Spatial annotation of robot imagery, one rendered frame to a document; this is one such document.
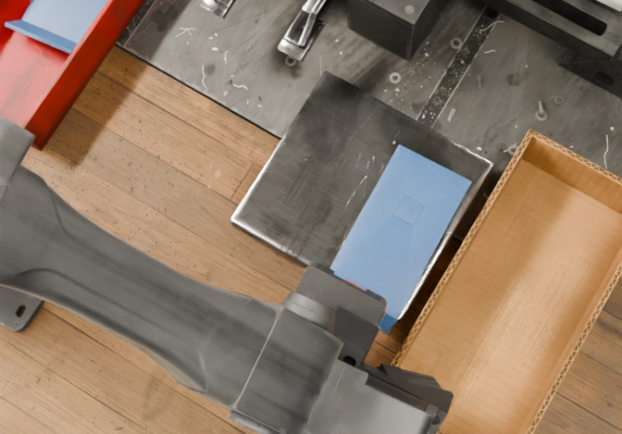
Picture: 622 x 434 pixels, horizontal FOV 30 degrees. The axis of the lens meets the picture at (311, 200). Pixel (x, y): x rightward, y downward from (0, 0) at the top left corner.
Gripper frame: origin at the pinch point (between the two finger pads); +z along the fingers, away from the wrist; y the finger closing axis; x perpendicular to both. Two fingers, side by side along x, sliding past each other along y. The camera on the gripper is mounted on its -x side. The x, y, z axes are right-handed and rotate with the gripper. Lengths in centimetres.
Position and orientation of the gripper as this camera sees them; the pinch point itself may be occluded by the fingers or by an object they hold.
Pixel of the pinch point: (344, 305)
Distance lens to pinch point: 95.8
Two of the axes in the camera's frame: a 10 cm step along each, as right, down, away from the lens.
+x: -8.8, -4.7, 1.3
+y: 4.1, -8.6, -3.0
